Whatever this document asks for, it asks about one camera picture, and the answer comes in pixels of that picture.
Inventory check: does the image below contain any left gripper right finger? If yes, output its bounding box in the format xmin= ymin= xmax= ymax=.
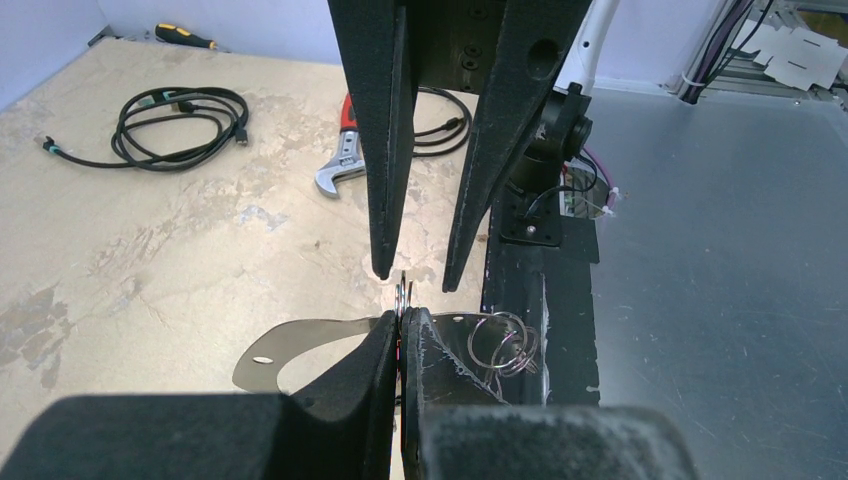
xmin=400 ymin=308 xmax=697 ymax=479

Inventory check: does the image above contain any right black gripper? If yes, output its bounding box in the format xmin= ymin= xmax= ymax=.
xmin=328 ymin=0 xmax=591 ymax=293

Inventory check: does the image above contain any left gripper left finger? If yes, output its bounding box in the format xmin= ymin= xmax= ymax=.
xmin=1 ymin=312 xmax=398 ymax=479

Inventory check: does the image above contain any small split key ring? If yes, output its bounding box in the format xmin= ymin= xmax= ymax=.
xmin=394 ymin=270 xmax=416 ymax=319

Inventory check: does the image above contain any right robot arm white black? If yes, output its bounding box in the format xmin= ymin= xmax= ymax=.
xmin=329 ymin=1 xmax=600 ymax=292

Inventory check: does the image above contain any yellow black screwdriver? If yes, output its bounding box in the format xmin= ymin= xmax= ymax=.
xmin=154 ymin=23 xmax=218 ymax=50

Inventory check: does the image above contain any black cable near wrench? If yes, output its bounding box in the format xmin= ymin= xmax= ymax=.
xmin=411 ymin=86 xmax=474 ymax=159

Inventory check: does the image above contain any red handled adjustable wrench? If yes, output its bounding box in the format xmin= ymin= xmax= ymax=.
xmin=314 ymin=93 xmax=366 ymax=199

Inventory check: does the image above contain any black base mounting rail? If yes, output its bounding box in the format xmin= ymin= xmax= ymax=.
xmin=481 ymin=198 xmax=600 ymax=406

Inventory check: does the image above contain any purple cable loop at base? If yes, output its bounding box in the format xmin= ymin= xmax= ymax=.
xmin=563 ymin=145 xmax=621 ymax=220

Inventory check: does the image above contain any coiled black cable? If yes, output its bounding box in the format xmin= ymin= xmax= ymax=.
xmin=40 ymin=86 xmax=251 ymax=174

